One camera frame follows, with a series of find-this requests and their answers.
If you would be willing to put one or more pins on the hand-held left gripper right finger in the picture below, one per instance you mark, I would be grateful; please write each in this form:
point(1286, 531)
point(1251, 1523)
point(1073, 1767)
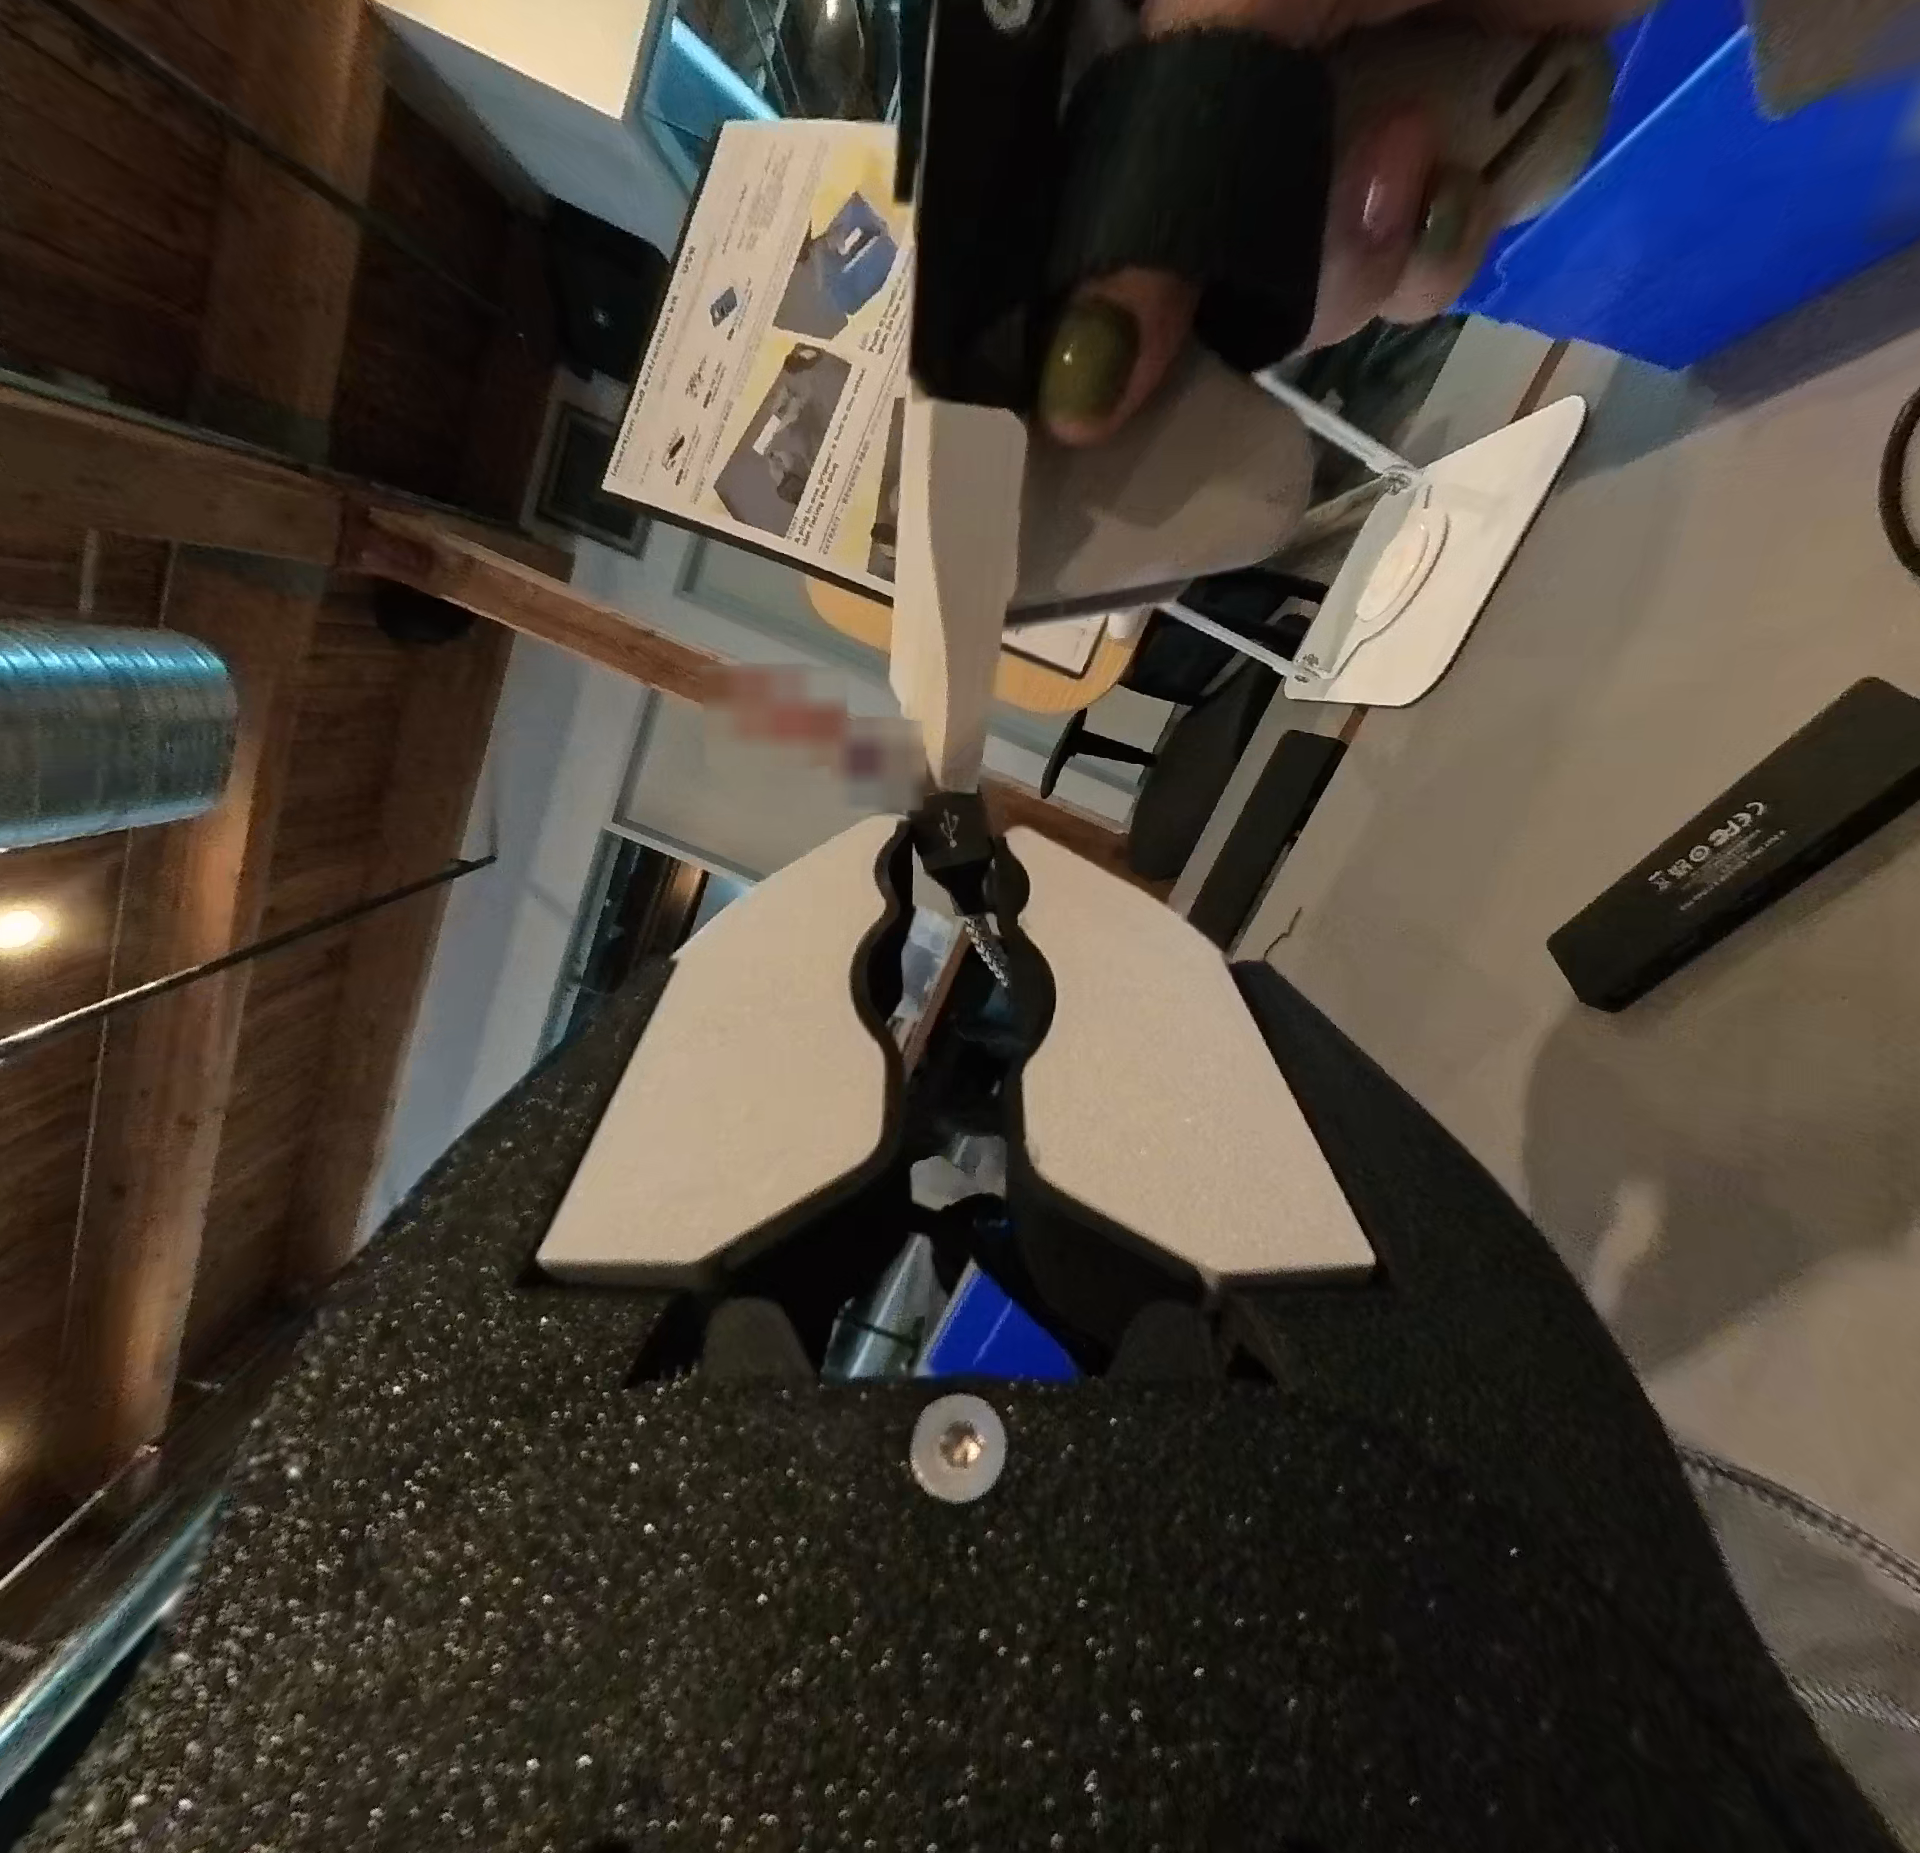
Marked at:
point(1187, 1121)

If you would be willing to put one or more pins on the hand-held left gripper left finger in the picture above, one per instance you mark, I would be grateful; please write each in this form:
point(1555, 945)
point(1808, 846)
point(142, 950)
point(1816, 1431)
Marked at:
point(755, 1105)

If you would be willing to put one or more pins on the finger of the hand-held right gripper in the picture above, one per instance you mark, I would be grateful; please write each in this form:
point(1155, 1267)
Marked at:
point(953, 582)

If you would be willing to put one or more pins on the black usb hub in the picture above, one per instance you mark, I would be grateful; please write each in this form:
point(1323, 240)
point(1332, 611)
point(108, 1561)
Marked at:
point(1755, 846)

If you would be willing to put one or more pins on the blue plastic bin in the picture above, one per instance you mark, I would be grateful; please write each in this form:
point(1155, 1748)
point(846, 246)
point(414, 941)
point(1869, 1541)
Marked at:
point(1679, 233)
point(998, 1334)

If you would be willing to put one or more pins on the wooden instruction board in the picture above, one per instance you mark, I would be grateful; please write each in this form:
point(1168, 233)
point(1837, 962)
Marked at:
point(755, 358)

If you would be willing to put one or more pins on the black office chair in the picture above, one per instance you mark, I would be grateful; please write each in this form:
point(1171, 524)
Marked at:
point(1214, 746)

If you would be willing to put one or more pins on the white board stand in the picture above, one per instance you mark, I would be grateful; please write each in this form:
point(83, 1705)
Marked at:
point(1486, 534)

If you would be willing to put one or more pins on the person's clothed body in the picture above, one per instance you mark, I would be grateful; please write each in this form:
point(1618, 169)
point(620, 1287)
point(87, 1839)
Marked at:
point(1831, 1658)

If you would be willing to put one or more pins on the silver ventilation duct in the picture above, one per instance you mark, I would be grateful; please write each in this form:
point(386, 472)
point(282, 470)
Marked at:
point(108, 725)

